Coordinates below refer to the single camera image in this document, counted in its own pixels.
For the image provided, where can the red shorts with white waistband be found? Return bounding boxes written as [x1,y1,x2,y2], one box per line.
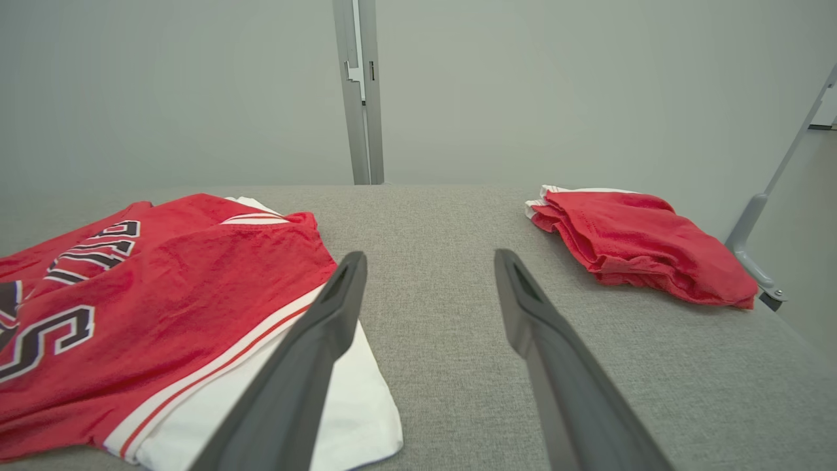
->
[524,185,760,310]

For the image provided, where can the grey metal angled brace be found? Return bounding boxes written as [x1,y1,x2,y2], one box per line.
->
[725,62,837,312]

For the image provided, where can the red jersey with black lettering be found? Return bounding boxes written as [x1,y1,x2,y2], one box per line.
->
[0,193,404,471]

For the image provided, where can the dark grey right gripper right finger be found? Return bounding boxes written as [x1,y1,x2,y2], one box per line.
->
[494,249,674,471]

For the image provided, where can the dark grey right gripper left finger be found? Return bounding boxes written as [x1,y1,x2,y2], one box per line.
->
[190,251,368,471]

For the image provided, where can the grey metal partition post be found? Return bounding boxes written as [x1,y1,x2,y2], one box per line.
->
[332,0,385,186]

